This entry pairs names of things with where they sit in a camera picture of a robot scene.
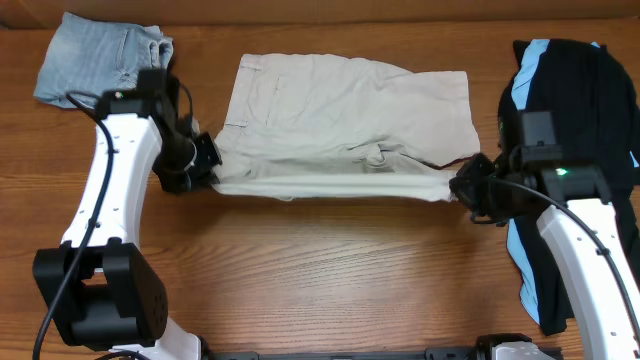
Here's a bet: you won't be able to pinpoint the beige khaki shorts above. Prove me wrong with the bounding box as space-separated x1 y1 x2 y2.
215 54 480 202

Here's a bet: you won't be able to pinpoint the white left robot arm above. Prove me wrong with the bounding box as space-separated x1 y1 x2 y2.
32 86 220 359

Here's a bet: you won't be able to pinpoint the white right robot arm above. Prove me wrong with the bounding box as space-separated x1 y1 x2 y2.
449 154 639 359

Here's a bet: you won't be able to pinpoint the black and blue garment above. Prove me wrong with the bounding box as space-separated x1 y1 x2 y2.
498 39 639 336

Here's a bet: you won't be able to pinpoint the folded light blue jeans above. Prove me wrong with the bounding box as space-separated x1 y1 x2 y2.
33 12 173 108

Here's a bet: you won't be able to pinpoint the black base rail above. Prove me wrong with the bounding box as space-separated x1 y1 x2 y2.
204 346 491 360

